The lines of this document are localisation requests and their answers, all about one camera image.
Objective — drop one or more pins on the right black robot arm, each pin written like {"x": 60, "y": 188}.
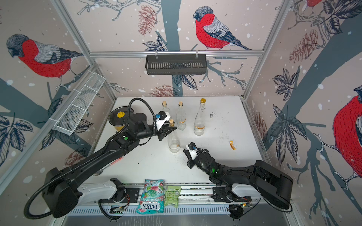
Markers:
{"x": 274, "y": 186}

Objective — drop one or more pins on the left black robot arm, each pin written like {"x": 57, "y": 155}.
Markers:
{"x": 61, "y": 190}

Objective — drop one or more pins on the orange peeled label strip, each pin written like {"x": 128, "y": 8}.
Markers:
{"x": 232, "y": 145}

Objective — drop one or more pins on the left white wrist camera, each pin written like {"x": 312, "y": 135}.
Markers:
{"x": 161, "y": 119}

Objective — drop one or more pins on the black hanging wire shelf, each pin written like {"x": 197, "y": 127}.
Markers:
{"x": 176, "y": 64}

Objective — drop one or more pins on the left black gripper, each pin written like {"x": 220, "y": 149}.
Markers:
{"x": 164, "y": 132}

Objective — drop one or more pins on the square glass bottle with cork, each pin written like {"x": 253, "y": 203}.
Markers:
{"x": 165, "y": 107}

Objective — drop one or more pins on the Fox's candy bag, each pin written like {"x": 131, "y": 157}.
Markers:
{"x": 152, "y": 198}

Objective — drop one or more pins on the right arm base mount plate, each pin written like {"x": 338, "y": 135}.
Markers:
{"x": 225, "y": 194}

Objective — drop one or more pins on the aluminium front rail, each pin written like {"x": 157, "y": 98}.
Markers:
{"x": 198, "y": 194}

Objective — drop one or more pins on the white wire mesh basket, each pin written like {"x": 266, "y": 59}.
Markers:
{"x": 71, "y": 118}

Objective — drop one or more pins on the tall glass bottle gold cap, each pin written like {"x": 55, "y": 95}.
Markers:
{"x": 200, "y": 120}

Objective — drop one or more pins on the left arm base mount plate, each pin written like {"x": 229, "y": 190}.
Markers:
{"x": 124, "y": 194}

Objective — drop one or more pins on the green snack packet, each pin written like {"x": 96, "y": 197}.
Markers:
{"x": 172, "y": 195}

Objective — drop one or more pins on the yellow pot with glass lid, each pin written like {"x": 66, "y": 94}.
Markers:
{"x": 118, "y": 118}

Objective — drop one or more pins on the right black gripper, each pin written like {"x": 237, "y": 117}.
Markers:
{"x": 191, "y": 164}

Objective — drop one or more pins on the round glass bottle cork stopper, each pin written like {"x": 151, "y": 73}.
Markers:
{"x": 172, "y": 138}

